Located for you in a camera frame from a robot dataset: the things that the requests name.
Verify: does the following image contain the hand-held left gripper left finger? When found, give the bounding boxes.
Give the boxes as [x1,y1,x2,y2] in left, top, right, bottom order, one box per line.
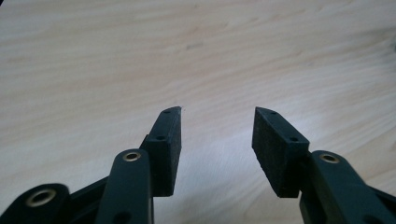
[139,105,183,198]

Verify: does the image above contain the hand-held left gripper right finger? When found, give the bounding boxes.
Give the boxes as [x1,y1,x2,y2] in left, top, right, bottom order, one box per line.
[251,106,311,199]

